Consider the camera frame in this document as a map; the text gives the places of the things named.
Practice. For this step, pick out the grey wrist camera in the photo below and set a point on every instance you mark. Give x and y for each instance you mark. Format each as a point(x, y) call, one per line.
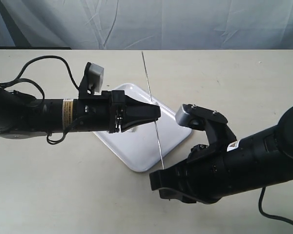
point(92, 80)
point(212, 122)

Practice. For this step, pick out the thin metal skewer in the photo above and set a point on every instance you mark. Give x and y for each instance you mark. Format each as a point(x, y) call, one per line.
point(151, 99)

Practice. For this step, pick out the white rectangular plastic tray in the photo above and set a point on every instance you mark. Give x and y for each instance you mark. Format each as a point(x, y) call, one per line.
point(138, 148)

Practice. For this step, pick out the grey-blue fabric backdrop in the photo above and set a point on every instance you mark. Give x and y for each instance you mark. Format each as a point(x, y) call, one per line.
point(147, 24)

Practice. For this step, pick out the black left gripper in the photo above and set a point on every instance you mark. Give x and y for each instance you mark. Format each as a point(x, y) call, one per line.
point(112, 111)

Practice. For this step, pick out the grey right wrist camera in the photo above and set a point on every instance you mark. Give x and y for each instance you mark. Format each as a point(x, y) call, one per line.
point(212, 122)

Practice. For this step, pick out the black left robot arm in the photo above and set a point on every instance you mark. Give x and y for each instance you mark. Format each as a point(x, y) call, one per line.
point(24, 116)

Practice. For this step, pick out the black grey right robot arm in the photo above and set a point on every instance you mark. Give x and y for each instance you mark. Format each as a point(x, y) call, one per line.
point(264, 158)

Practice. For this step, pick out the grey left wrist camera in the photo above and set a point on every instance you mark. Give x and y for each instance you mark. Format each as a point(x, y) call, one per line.
point(92, 80)

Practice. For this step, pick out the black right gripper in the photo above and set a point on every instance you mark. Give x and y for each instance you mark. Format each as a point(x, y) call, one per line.
point(204, 176)

